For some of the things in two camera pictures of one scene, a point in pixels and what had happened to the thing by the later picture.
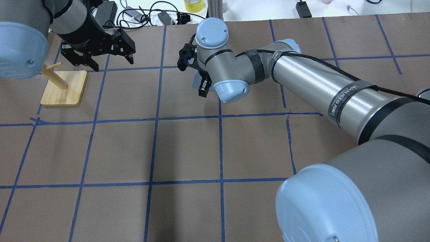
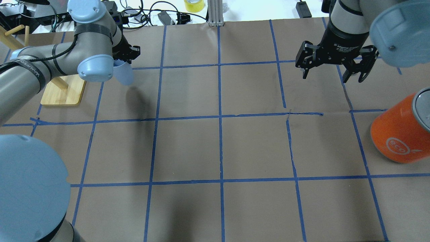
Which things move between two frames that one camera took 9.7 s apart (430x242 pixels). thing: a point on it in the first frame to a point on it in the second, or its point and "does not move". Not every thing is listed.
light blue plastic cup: x=197 y=80 to x=123 y=72
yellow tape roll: x=194 y=6 does not move
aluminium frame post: x=215 y=9 does not move
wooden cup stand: x=65 y=87 does not move
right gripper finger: x=206 y=81 to x=304 y=58
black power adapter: x=303 y=9 does not move
